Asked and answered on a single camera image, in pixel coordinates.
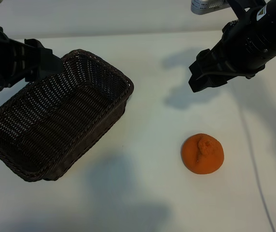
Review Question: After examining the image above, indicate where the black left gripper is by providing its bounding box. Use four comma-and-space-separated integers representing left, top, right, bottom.
0, 24, 64, 92

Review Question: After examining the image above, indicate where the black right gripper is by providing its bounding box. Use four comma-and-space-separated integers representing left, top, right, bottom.
188, 18, 266, 93

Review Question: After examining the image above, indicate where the dark brown wicker basket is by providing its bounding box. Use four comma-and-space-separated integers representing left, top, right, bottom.
0, 49, 134, 182

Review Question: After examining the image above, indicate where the orange fruit with stem bump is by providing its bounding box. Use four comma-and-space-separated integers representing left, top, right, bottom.
181, 133, 225, 174

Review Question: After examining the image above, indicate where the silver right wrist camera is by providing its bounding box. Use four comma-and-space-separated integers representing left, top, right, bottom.
190, 0, 230, 15

